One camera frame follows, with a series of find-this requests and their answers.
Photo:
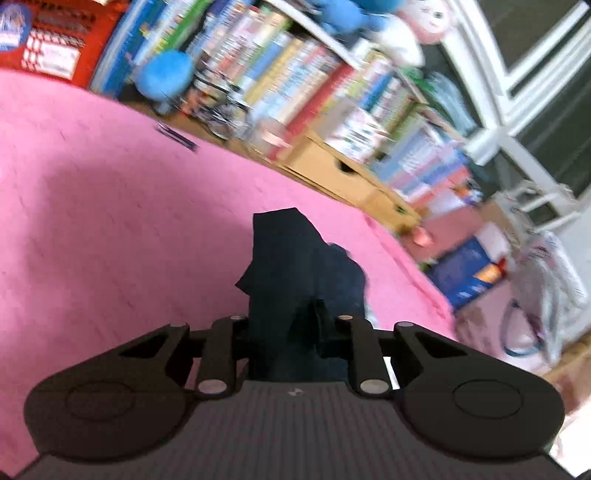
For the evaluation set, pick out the red plastic crate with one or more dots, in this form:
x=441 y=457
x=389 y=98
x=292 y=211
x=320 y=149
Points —
x=57 y=39

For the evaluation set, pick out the blue plush toy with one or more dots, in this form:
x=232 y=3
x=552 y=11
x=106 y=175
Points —
x=341 y=17

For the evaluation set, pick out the pink and white plush doll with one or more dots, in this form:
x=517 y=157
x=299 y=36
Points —
x=415 y=25

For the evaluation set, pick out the blue carton box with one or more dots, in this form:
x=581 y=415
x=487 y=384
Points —
x=469 y=271

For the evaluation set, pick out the miniature black bicycle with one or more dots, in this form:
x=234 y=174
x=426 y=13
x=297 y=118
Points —
x=217 y=103

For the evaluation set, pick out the navy and white jacket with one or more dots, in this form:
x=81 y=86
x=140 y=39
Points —
x=307 y=309

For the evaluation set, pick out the clear jar with pink lid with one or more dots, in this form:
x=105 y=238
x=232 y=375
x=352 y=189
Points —
x=268 y=137

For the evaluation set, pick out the blue plush ball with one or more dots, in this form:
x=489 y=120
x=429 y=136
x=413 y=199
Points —
x=165 y=76

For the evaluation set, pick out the white plastic bag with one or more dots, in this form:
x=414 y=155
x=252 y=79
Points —
x=549 y=299

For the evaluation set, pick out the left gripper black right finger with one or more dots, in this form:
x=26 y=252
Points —
x=455 y=398

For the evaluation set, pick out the white patterned box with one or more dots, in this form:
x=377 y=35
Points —
x=352 y=131

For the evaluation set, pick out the pink tablecloth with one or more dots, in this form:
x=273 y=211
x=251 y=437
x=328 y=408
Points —
x=110 y=230

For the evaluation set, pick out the wooden drawer organizer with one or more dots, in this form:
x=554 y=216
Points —
x=320 y=165

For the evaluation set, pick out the row of upright books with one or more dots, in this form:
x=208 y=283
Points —
x=292 y=70

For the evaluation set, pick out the pink cardboard box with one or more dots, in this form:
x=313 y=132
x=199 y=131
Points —
x=437 y=236

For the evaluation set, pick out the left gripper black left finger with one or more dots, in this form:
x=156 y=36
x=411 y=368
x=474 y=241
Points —
x=126 y=401

